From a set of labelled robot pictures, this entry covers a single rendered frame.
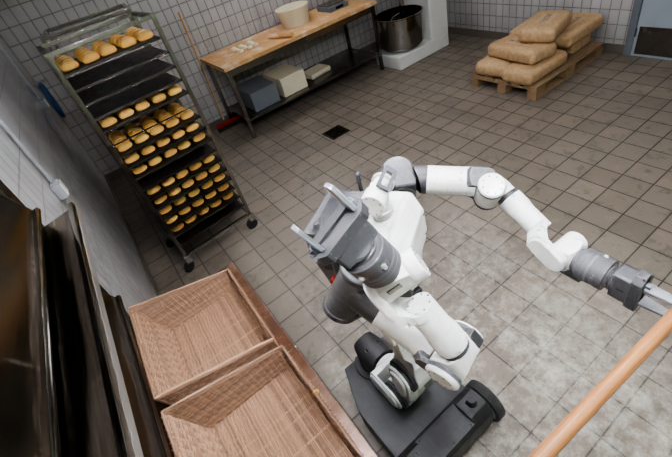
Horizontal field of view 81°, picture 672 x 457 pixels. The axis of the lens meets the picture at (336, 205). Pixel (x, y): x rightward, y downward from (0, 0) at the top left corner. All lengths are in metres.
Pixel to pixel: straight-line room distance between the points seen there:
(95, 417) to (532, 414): 1.86
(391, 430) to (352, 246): 1.52
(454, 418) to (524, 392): 0.45
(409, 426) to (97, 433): 1.41
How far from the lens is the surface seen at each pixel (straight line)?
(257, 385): 1.82
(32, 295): 1.32
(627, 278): 1.18
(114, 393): 0.99
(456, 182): 1.23
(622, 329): 2.63
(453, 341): 0.85
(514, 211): 1.24
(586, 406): 1.01
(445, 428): 2.04
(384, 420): 2.10
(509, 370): 2.38
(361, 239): 0.65
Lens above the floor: 2.10
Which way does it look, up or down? 38 degrees down
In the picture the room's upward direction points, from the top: 17 degrees counter-clockwise
